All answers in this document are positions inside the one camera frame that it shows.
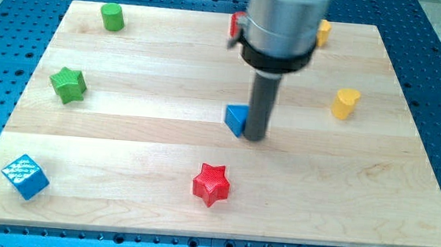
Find green cylinder block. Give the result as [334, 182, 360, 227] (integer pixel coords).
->
[100, 2, 125, 31]

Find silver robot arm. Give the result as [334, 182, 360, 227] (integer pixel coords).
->
[227, 0, 332, 142]

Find blue cube block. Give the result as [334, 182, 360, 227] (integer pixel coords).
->
[2, 155, 50, 201]

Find blue triangle block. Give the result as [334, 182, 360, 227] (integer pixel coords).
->
[224, 105, 249, 138]

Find yellow heart block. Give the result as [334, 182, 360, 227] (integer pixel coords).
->
[330, 88, 362, 120]

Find red star block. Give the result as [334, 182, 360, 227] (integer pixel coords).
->
[192, 163, 230, 207]

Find black collar tool mount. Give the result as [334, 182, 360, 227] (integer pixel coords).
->
[227, 29, 316, 75]

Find yellow block behind arm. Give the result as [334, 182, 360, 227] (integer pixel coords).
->
[316, 20, 332, 47]

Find green star block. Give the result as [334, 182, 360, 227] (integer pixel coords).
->
[50, 67, 87, 104]

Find wooden board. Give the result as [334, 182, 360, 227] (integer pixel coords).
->
[0, 1, 441, 247]

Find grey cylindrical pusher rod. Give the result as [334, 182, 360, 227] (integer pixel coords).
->
[244, 70, 282, 142]

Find red block behind arm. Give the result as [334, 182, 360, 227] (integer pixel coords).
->
[230, 11, 247, 38]

